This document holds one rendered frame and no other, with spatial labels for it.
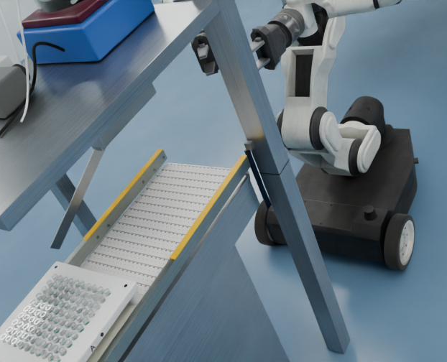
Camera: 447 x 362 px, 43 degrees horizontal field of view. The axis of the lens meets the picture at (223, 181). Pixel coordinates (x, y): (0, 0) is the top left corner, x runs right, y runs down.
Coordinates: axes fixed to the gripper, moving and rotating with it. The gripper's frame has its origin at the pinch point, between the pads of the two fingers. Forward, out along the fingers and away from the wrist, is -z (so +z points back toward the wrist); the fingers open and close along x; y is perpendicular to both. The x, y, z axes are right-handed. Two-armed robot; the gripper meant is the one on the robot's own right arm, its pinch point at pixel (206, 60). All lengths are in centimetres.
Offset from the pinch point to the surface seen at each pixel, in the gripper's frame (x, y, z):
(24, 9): 67, 200, 366
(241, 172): 13.1, -4.0, -37.5
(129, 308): 12, 21, -72
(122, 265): 15, 26, -56
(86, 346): 8, 27, -83
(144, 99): -7.3, 13.6, -25.2
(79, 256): 13, 37, -52
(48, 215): 99, 128, 89
